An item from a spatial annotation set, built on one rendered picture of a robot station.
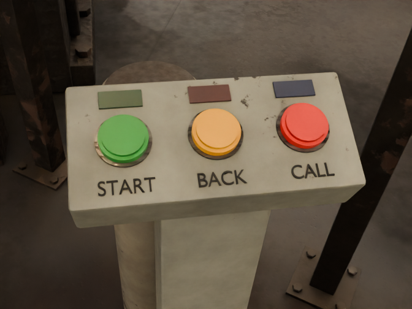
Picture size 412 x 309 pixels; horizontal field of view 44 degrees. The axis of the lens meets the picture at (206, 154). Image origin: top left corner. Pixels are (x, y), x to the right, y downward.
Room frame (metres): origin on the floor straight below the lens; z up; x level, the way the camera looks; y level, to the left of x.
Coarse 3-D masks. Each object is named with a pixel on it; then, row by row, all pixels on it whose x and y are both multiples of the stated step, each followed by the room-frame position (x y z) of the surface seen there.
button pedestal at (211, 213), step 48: (96, 96) 0.32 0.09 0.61; (144, 96) 0.33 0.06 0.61; (240, 96) 0.34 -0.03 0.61; (336, 96) 0.36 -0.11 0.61; (96, 144) 0.28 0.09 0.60; (192, 144) 0.29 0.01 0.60; (240, 144) 0.30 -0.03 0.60; (288, 144) 0.30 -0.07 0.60; (336, 144) 0.31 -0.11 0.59; (96, 192) 0.25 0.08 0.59; (144, 192) 0.25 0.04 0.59; (192, 192) 0.26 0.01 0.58; (240, 192) 0.26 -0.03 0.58; (288, 192) 0.27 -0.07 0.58; (336, 192) 0.28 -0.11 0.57; (192, 240) 0.27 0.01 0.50; (240, 240) 0.28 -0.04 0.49; (192, 288) 0.27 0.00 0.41; (240, 288) 0.28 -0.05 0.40
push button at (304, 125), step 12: (288, 108) 0.33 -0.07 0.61; (300, 108) 0.33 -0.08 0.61; (312, 108) 0.33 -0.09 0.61; (288, 120) 0.32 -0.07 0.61; (300, 120) 0.32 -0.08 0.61; (312, 120) 0.32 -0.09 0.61; (324, 120) 0.32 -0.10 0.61; (288, 132) 0.31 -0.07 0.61; (300, 132) 0.31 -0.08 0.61; (312, 132) 0.31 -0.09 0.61; (324, 132) 0.31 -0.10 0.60; (300, 144) 0.30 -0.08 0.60; (312, 144) 0.30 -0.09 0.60
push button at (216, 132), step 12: (204, 120) 0.31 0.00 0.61; (216, 120) 0.31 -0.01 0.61; (228, 120) 0.31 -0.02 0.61; (192, 132) 0.30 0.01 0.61; (204, 132) 0.30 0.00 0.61; (216, 132) 0.30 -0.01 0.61; (228, 132) 0.30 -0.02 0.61; (240, 132) 0.30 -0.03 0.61; (204, 144) 0.29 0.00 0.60; (216, 144) 0.29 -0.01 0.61; (228, 144) 0.29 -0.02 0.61
